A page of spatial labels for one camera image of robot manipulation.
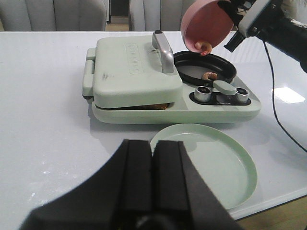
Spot left silver control knob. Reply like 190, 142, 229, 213
194, 86, 212, 103

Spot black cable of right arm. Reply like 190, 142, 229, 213
263, 40, 307, 153

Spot silver control knob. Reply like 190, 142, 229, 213
235, 87, 249, 104
194, 86, 212, 103

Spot breakfast maker hinged lid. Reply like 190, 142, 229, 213
92, 31, 183, 109

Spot orange cooked shrimp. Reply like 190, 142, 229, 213
194, 41, 212, 56

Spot pink bowl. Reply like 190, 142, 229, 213
180, 0, 234, 53

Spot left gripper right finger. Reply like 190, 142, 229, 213
143, 141, 241, 230

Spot left grey upholstered chair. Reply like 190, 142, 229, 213
0, 0, 107, 31

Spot right silver control knob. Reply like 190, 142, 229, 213
235, 87, 249, 104

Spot mint green round plate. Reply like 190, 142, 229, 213
150, 124, 258, 209

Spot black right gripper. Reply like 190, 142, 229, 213
218, 0, 255, 52

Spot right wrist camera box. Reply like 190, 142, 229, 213
238, 0, 283, 38

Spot mint green breakfast maker base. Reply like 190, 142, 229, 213
83, 46, 261, 125

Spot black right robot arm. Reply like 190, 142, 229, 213
218, 0, 307, 71

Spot grey upholstered chair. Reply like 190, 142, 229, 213
128, 0, 195, 31
0, 0, 107, 31

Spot black round frying pan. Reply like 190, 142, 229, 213
174, 51, 237, 87

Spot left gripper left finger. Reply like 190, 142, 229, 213
20, 139, 152, 230

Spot right grey upholstered chair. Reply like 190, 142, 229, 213
128, 0, 195, 31

